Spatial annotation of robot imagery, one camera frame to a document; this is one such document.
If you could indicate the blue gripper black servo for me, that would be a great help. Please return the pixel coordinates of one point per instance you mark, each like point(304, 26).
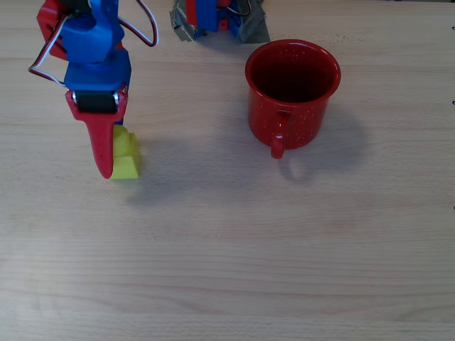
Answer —
point(95, 102)

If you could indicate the yellow-green toy block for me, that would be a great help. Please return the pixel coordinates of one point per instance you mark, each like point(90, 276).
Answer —
point(126, 156)

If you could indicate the blue and red robot base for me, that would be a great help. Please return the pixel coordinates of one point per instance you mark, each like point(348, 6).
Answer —
point(208, 16)

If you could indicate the blue and red robot arm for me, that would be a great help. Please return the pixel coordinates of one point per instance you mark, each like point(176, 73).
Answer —
point(92, 32)

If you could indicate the red speckled enamel mug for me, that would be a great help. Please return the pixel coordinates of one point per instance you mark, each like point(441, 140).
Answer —
point(284, 124)

